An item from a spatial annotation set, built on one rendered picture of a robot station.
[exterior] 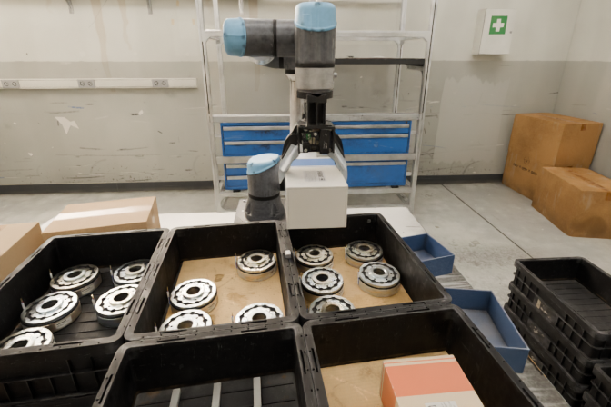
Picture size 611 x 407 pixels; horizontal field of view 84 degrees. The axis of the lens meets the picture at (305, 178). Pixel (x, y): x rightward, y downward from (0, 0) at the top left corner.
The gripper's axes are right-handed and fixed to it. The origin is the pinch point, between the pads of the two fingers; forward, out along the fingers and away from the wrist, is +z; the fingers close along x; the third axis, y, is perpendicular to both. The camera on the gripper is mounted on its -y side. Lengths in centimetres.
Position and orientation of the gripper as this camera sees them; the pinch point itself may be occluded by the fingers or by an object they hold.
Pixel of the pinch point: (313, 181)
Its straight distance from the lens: 75.4
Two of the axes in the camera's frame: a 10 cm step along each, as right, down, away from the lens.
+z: 0.0, 9.4, 3.5
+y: 0.7, 3.5, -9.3
